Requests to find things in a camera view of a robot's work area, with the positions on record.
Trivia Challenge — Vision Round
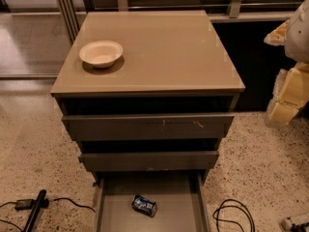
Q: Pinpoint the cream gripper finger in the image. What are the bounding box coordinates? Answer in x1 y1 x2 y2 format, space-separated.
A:
264 20 290 46
265 63 309 128

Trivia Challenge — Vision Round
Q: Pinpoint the blue pepsi can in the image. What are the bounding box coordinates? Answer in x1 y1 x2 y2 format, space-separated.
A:
131 195 157 218

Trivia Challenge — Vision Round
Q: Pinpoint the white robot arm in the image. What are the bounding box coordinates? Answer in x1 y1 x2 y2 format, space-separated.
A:
264 0 309 128

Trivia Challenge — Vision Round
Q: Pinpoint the top grey drawer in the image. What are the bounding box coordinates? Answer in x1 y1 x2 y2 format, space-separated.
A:
62 113 234 141

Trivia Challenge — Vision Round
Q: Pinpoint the grey drawer cabinet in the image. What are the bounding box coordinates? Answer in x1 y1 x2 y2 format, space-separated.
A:
51 11 245 181

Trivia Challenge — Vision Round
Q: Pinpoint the middle grey drawer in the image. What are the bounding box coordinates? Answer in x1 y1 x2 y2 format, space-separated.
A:
79 151 219 172

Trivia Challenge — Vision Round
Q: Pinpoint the bottom grey open drawer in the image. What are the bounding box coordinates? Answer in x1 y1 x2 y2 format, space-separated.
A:
94 171 210 232

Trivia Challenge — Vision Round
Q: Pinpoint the white power strip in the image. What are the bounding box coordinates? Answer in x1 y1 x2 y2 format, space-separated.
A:
281 213 309 232

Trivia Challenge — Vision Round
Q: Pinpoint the white paper bowl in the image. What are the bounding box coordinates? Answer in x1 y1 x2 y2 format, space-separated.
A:
79 41 124 69

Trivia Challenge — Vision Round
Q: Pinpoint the black power adapter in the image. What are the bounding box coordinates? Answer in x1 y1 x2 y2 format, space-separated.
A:
14 199 34 211

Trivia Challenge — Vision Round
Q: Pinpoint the black rod on floor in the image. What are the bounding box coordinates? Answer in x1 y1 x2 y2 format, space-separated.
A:
22 189 49 232

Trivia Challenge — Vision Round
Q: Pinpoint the metal window frame rail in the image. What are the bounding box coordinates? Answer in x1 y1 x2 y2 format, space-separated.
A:
51 0 309 44

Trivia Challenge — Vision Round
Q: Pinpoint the black coiled cable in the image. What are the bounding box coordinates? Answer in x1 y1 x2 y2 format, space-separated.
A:
212 198 256 232

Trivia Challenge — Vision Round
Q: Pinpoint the black adapter cable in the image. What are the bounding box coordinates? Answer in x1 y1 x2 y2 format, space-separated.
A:
0 196 97 232

